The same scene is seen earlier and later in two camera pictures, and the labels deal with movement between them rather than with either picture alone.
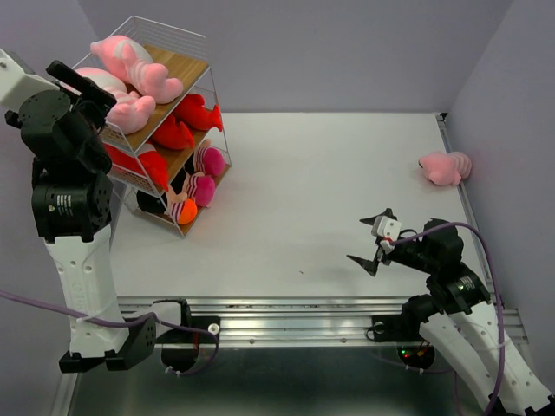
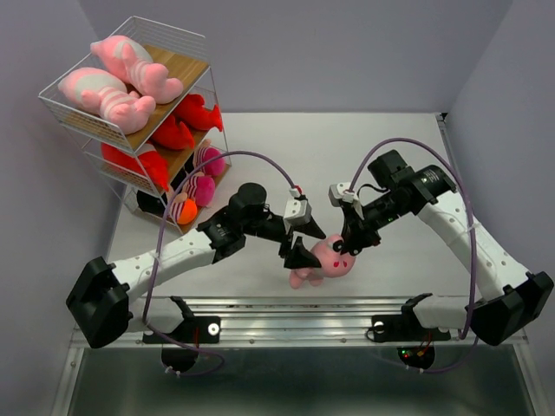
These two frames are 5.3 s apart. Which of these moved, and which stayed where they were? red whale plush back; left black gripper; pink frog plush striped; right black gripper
Moved: left black gripper; right black gripper
Stayed: red whale plush back; pink frog plush striped
